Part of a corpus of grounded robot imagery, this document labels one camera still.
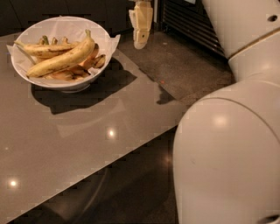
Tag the dark cabinet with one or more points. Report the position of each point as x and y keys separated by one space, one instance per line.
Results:
x=18 y=15

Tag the yellow spotted rear banana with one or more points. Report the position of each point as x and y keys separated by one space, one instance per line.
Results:
x=46 y=51

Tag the white paper liner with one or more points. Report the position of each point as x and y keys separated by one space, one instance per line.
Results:
x=62 y=27

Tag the black glass-door refrigerator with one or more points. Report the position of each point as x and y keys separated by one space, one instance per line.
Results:
x=191 y=20

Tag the large yellow top banana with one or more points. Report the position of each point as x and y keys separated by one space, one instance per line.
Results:
x=65 y=60

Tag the bananas underneath in bowl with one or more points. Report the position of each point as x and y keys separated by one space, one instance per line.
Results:
x=79 y=71

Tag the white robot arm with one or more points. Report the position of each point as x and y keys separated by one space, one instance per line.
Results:
x=226 y=152

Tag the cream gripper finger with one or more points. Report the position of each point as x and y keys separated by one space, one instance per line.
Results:
x=141 y=18

